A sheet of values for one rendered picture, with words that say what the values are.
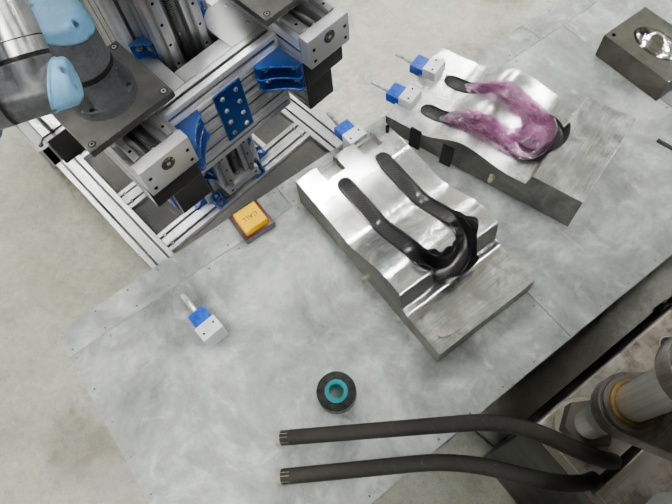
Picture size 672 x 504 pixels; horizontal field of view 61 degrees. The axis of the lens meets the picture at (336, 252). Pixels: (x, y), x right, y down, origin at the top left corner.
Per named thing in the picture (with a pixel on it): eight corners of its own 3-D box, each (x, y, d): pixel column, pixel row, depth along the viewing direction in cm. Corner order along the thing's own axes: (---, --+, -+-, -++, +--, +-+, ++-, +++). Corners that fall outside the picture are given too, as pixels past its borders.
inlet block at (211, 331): (177, 306, 130) (169, 298, 125) (195, 292, 131) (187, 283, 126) (210, 348, 125) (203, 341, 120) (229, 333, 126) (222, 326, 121)
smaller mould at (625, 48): (594, 55, 151) (603, 34, 145) (634, 27, 154) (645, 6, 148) (655, 101, 143) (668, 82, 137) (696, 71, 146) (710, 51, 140)
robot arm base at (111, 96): (56, 95, 127) (32, 63, 118) (112, 56, 131) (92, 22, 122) (94, 133, 122) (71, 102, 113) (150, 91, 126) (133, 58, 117)
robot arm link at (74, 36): (115, 73, 115) (84, 20, 103) (49, 93, 114) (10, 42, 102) (106, 32, 120) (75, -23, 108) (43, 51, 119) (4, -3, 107)
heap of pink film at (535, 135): (433, 125, 138) (436, 104, 131) (471, 77, 144) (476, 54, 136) (531, 176, 130) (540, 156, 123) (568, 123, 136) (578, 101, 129)
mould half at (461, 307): (300, 200, 139) (292, 170, 127) (384, 144, 144) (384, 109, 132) (437, 362, 120) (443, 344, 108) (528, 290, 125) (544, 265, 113)
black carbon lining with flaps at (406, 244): (332, 189, 131) (329, 166, 123) (387, 151, 135) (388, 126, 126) (432, 301, 118) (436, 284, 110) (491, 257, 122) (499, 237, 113)
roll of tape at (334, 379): (328, 368, 121) (327, 364, 118) (363, 385, 119) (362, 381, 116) (311, 403, 118) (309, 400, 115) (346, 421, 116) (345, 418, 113)
